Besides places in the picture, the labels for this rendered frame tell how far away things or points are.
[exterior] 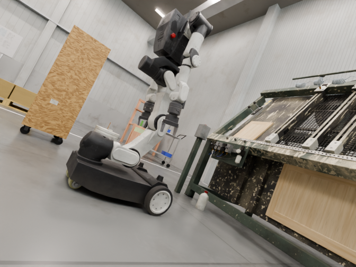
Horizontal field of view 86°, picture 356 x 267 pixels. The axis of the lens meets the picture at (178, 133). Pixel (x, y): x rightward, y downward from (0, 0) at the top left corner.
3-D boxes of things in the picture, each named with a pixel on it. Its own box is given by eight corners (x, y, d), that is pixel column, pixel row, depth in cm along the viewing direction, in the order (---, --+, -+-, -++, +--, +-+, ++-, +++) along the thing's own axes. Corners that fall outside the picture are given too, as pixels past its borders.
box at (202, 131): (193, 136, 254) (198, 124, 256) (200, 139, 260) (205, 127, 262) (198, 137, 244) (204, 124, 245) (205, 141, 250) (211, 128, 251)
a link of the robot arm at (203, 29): (195, 27, 126) (202, 10, 128) (186, 32, 133) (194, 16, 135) (206, 39, 133) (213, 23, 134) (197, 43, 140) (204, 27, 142)
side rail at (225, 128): (214, 139, 272) (212, 132, 268) (263, 101, 310) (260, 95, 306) (217, 140, 267) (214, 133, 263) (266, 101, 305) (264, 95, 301)
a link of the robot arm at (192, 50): (187, 59, 123) (199, 29, 126) (175, 62, 133) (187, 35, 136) (198, 69, 130) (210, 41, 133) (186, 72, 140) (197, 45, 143)
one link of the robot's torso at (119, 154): (108, 161, 125) (117, 142, 126) (101, 154, 141) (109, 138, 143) (135, 170, 136) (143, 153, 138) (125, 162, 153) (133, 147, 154)
